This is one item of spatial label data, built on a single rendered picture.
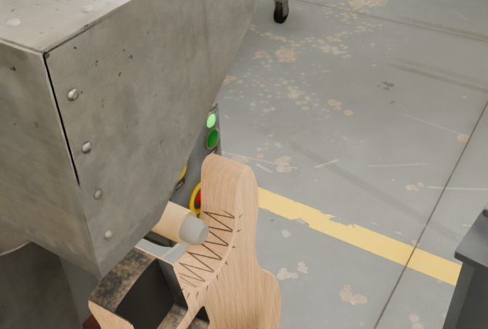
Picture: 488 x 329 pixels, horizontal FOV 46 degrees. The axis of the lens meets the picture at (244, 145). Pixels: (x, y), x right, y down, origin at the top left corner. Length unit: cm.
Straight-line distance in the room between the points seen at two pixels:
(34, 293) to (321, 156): 178
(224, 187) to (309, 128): 222
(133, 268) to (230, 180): 13
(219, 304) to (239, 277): 4
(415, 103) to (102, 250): 275
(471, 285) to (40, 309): 88
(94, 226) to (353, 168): 228
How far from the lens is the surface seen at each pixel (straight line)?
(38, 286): 103
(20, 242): 73
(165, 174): 35
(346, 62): 330
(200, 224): 53
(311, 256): 218
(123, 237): 34
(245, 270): 63
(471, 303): 142
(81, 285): 118
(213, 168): 56
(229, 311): 64
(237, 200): 55
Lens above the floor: 164
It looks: 38 degrees down
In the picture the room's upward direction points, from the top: 2 degrees counter-clockwise
